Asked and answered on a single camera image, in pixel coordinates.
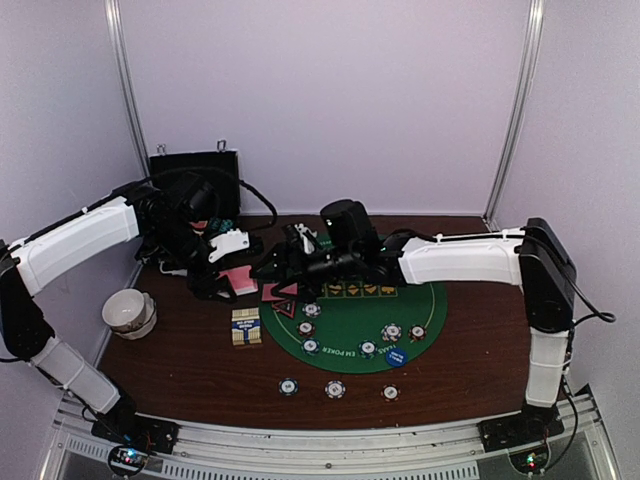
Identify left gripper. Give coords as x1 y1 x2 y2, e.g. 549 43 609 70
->
149 218 237 303

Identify triangular all-in marker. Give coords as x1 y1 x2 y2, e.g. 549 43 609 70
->
271 299 296 319

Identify aluminium front rail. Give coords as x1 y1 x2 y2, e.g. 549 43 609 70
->
35 394 623 479

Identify green chip stack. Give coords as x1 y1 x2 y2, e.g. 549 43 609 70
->
278 378 299 396

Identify teal chips in case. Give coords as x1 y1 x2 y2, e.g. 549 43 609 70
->
208 218 236 233

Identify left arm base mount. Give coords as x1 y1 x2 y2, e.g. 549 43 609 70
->
91 415 180 454

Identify blue white chip stack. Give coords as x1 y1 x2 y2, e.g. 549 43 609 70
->
324 380 346 399

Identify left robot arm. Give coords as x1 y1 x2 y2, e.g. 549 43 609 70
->
1 168 263 444

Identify red black chip stack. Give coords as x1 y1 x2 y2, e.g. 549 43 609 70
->
380 384 401 402

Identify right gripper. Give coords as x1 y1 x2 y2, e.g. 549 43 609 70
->
250 240 361 303

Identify gold card box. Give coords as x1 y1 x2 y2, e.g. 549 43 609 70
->
231 307 262 347

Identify black poker case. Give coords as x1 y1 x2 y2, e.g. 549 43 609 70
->
149 150 240 240

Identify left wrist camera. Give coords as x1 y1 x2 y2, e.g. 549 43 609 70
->
208 229 250 264

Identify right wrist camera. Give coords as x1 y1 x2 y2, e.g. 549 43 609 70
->
320 199 379 250

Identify blue small blind button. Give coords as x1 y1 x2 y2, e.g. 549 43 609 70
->
385 347 409 368

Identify green chip mat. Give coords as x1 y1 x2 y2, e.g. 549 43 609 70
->
301 338 321 355
358 340 377 359

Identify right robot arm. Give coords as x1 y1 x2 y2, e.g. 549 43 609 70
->
251 213 587 442

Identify round green poker mat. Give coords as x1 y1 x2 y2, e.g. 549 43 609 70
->
259 281 448 374

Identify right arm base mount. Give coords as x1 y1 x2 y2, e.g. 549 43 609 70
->
478 414 565 453

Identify red-backed card deck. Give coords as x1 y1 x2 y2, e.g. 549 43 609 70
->
219 265 259 296

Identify scalloped white bowl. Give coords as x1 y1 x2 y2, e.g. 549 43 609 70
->
110 292 157 340

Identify white ceramic bowl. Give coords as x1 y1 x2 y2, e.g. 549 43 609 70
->
102 289 145 327

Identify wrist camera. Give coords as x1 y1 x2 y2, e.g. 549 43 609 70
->
320 199 379 250
208 229 250 264

